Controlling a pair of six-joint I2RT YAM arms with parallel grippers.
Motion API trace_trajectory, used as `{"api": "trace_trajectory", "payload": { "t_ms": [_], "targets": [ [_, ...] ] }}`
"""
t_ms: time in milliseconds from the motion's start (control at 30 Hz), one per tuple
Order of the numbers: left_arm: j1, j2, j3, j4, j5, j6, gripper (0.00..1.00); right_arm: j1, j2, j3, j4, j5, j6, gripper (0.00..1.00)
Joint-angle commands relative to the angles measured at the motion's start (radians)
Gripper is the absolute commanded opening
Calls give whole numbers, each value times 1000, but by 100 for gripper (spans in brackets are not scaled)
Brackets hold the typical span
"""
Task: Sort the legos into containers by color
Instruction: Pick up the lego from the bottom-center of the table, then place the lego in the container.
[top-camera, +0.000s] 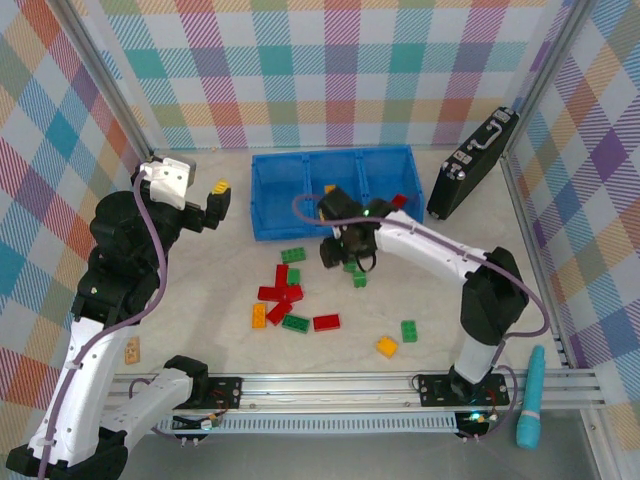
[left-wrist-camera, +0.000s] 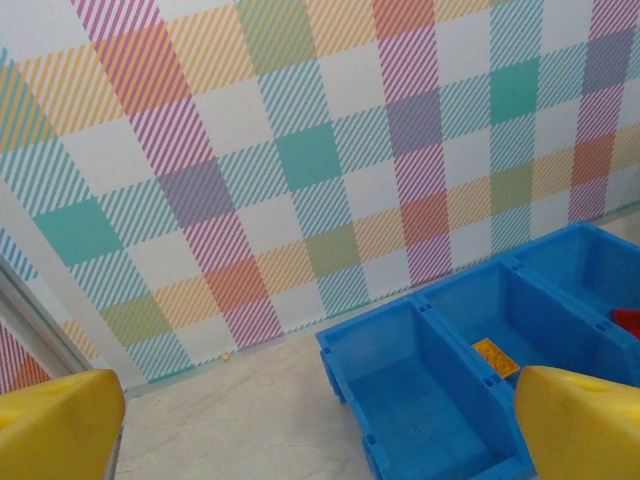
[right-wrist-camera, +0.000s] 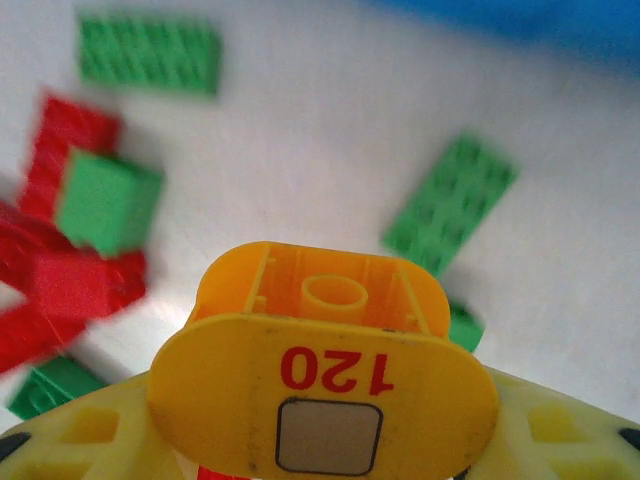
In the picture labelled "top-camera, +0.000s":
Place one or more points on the long green lego brick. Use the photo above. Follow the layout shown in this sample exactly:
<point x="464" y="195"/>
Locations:
<point x="296" y="324"/>

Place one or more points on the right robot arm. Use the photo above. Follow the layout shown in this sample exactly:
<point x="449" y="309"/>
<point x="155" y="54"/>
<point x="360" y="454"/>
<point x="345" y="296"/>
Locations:
<point x="425" y="245"/>

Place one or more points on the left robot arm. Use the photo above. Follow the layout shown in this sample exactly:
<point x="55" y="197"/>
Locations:
<point x="100" y="370"/>

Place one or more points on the blue three-compartment plastic bin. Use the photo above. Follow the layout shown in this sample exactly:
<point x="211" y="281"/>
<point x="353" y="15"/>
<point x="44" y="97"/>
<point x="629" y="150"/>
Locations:
<point x="280" y="200"/>

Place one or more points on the small wooden tag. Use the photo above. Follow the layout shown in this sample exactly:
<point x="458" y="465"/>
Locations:
<point x="133" y="351"/>

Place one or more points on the small circuit board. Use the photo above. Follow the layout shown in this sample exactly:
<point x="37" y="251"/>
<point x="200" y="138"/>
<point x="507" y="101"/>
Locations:
<point x="209" y="423"/>
<point x="475" y="417"/>

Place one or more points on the teal handheld tool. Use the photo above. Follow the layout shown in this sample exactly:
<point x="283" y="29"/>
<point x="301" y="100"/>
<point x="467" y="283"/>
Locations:
<point x="530" y="425"/>

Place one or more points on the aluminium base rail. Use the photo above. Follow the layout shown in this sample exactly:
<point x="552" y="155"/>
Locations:
<point x="325" y="390"/>

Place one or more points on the aluminium frame floor rail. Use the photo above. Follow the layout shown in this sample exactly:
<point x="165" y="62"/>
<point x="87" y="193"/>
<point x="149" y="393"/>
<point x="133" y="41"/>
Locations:
<point x="534" y="250"/>

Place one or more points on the aluminium frame post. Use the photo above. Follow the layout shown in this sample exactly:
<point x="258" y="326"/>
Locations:
<point x="552" y="50"/>
<point x="107" y="80"/>

